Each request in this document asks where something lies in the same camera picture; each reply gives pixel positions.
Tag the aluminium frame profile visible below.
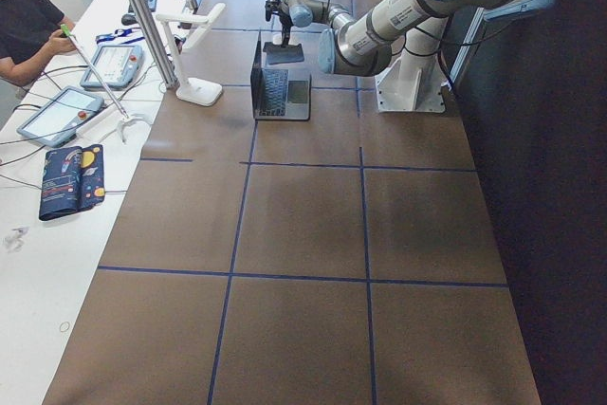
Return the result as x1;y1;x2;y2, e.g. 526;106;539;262
128;0;177;89

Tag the teach pendant near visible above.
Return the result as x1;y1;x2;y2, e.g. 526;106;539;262
17;86;104;147

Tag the blue lanyard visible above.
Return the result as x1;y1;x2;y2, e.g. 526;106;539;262
95;28;144;45

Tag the teach pendant far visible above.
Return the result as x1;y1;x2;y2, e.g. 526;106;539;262
91;44;143;90

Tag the dark blue space pouch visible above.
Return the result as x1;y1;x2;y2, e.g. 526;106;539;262
38;144;105;221

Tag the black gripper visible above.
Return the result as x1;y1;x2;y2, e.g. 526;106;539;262
272;0;293;47

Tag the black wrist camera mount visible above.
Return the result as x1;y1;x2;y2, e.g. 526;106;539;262
265;0;280;22

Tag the grabber stick green handle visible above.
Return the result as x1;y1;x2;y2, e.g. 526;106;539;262
60;23;153;144

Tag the white desk lamp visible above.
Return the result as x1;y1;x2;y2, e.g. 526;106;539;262
155;2;227;107

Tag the seated person black shirt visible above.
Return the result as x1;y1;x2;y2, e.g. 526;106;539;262
1;0;75;86

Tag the black computer mouse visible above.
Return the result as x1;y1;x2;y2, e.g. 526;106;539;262
120;13;138;26

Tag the grey laptop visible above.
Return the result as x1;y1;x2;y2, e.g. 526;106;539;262
250;32;311;121

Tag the teach pendant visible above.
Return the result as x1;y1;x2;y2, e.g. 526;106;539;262
17;86;104;147
91;44;143;90

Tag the crumpled clear plastic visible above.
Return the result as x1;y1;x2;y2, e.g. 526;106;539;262
3;227;29;252

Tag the black mouse pad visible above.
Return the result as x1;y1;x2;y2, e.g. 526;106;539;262
263;42;304;65

